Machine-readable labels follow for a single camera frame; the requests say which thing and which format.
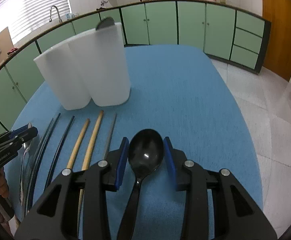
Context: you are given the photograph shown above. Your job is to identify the thin grey metal chopstick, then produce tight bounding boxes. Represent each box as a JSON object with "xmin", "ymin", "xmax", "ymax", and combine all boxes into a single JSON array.
[{"xmin": 22, "ymin": 117, "xmax": 54, "ymax": 218}]

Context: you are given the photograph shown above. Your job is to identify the black chopstick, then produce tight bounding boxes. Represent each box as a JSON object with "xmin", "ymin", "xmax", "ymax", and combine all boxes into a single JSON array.
[
  {"xmin": 44, "ymin": 115, "xmax": 74, "ymax": 190},
  {"xmin": 23, "ymin": 113, "xmax": 61, "ymax": 215}
]

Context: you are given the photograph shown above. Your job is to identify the light wooden chopstick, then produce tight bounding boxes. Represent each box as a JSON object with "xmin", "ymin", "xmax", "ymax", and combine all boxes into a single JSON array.
[
  {"xmin": 77, "ymin": 110, "xmax": 104, "ymax": 234},
  {"xmin": 66, "ymin": 119, "xmax": 90, "ymax": 169}
]

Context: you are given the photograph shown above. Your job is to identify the black plastic spoon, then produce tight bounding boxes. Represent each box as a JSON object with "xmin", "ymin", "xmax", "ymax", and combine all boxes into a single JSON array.
[{"xmin": 117, "ymin": 129, "xmax": 164, "ymax": 239}]

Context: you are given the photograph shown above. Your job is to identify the silver metal spoon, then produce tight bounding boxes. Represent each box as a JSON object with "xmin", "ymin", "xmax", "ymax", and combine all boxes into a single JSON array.
[{"xmin": 96, "ymin": 16, "xmax": 115, "ymax": 30}]

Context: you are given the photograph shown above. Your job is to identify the green lower kitchen cabinets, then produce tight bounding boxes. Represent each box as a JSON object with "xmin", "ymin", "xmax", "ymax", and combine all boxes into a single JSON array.
[{"xmin": 0, "ymin": 0, "xmax": 271, "ymax": 134}]

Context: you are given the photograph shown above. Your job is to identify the white plastic utensil holder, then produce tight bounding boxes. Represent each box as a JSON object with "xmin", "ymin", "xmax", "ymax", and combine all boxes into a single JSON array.
[{"xmin": 34, "ymin": 22, "xmax": 131, "ymax": 111}]

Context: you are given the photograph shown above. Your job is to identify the chrome sink faucet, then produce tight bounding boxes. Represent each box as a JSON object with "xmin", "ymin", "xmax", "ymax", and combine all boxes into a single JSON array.
[{"xmin": 49, "ymin": 5, "xmax": 63, "ymax": 23}]

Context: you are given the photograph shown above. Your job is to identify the window blind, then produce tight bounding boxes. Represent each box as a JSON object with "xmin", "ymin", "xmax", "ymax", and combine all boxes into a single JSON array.
[{"xmin": 0, "ymin": 0, "xmax": 71, "ymax": 43}]

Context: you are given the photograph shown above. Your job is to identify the blue tablecloth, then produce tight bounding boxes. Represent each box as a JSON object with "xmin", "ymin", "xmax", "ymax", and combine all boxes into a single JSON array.
[{"xmin": 12, "ymin": 45, "xmax": 263, "ymax": 239}]

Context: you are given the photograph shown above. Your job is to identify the wooden door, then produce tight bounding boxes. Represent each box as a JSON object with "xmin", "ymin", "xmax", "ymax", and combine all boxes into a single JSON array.
[{"xmin": 262, "ymin": 0, "xmax": 291, "ymax": 81}]

